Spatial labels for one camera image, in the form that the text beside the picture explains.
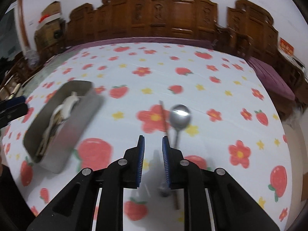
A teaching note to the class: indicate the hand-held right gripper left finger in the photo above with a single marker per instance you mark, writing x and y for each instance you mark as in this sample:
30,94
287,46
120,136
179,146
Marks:
141,163

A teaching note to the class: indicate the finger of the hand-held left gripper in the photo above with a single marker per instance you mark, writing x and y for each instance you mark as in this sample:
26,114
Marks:
12,114
14,100

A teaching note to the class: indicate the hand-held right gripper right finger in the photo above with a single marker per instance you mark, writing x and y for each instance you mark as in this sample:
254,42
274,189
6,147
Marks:
165,163

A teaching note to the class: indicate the white plastic rice paddle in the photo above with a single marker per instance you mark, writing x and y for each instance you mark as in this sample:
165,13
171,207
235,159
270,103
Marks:
55,119

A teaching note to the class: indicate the large metal spoon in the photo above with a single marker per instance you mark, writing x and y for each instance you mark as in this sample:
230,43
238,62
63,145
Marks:
180,118

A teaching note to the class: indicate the white ceramic soup spoon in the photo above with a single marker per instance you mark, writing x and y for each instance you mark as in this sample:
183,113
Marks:
70,100

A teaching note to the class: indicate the rectangular metal container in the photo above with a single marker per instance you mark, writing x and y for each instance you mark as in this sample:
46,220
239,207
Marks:
72,134

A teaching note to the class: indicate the wooden chair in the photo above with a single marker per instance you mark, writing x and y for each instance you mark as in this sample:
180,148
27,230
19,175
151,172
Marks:
14,74

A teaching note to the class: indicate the clear plastic bag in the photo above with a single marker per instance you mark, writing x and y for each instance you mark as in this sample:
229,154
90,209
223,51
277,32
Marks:
32,56

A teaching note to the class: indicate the large cardboard box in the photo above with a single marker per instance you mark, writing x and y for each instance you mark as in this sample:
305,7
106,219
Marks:
48,35

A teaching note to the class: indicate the person's dark clothing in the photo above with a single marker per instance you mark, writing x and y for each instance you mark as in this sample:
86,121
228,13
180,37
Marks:
9,192

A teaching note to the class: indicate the small cardboard box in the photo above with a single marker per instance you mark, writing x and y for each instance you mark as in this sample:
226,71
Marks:
51,10

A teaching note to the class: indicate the purple sofa cushion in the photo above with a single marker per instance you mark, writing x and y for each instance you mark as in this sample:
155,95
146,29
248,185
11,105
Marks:
144,40

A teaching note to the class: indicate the purple armchair cushion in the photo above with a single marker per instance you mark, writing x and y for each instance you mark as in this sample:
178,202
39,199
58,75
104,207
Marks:
272,77

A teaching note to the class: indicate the carved wooden sofa bench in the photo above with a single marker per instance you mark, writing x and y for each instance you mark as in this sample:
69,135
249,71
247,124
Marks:
156,12

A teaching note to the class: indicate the carved wooden armchair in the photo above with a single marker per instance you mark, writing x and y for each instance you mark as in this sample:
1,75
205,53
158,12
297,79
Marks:
255,26

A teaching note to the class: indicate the red desk calendar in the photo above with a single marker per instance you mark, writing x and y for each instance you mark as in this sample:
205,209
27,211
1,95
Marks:
286,46

